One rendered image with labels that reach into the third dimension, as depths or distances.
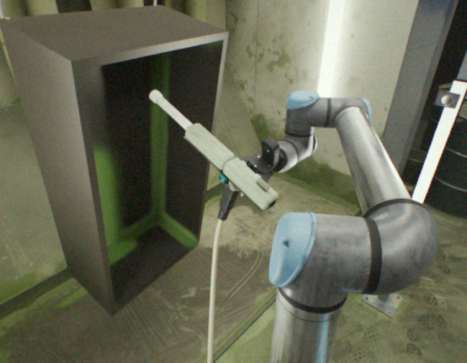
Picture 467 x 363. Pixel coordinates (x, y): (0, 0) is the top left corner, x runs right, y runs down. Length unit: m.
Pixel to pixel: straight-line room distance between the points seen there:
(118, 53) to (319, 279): 0.74
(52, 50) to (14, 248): 1.68
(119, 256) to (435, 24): 2.35
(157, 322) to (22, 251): 0.96
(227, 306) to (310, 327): 1.64
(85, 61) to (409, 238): 0.78
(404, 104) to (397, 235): 2.20
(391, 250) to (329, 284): 0.10
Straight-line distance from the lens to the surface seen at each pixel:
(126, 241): 1.97
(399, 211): 0.56
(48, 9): 2.21
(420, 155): 3.92
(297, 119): 0.98
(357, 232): 0.50
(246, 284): 2.29
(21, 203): 2.46
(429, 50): 2.58
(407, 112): 2.68
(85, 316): 2.33
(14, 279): 2.45
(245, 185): 0.78
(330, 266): 0.48
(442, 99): 1.70
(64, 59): 0.91
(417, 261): 0.53
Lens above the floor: 1.79
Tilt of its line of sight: 32 degrees down
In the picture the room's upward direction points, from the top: straight up
